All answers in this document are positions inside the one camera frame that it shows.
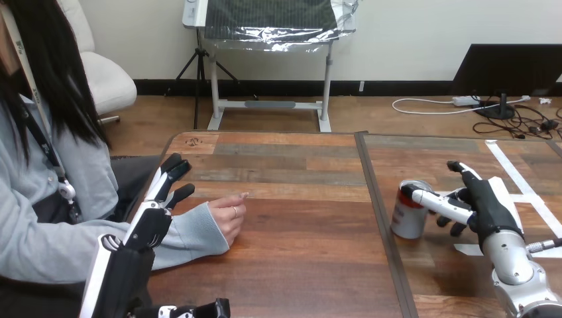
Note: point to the person's hand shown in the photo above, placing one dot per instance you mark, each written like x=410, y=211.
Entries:
x=226, y=217

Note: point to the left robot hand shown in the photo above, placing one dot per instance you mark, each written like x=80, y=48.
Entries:
x=131, y=263

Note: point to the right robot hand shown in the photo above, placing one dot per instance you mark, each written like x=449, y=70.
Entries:
x=489, y=210

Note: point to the person's forearm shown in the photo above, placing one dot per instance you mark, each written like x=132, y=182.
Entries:
x=193, y=237

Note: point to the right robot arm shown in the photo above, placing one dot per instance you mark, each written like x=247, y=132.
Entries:
x=513, y=263

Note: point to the red and white drink can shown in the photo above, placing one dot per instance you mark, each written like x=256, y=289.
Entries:
x=406, y=221

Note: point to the person's body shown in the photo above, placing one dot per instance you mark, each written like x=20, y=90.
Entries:
x=48, y=131

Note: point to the white power strip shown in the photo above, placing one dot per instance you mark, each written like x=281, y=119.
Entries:
x=465, y=101

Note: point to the white desk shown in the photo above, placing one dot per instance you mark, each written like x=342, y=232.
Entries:
x=272, y=105

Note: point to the dark screen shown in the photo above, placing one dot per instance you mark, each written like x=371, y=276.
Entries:
x=505, y=70

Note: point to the black tripod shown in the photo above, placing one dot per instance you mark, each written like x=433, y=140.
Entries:
x=200, y=66

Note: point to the white cushioned chair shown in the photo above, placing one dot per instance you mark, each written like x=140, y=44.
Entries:
x=107, y=83

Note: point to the foil sheet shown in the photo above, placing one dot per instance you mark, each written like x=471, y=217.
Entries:
x=281, y=37

